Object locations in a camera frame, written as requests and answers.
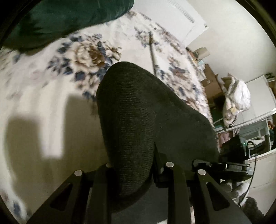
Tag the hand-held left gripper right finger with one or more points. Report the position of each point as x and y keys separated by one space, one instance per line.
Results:
x=174 y=183

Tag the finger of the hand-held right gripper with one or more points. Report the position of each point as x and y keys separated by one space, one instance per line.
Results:
x=212 y=166

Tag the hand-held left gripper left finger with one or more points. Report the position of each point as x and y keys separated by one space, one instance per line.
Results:
x=103 y=183

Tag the black striped sweater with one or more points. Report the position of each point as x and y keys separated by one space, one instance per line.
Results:
x=140 y=118

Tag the pink folded clothes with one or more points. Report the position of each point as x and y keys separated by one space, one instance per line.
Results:
x=224 y=138

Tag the pile of white clothes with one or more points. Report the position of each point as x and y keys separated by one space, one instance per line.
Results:
x=237 y=99

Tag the person's right hand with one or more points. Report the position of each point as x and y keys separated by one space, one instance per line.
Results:
x=230 y=187

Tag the metal chair with green seat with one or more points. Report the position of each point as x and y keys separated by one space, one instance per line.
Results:
x=217 y=120

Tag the white wardrobe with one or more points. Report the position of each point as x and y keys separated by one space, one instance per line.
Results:
x=258 y=99

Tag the checked bed skirt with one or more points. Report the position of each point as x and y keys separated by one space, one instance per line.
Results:
x=202 y=94

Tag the large cardboard box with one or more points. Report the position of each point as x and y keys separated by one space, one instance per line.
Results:
x=212 y=86

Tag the white nightstand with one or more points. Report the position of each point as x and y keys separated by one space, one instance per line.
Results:
x=197 y=61

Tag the floral bedsheet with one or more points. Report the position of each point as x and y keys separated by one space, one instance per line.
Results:
x=54 y=86

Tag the white headboard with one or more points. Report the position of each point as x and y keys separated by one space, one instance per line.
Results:
x=179 y=19

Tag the dark green blanket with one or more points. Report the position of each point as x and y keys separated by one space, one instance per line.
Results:
x=54 y=19

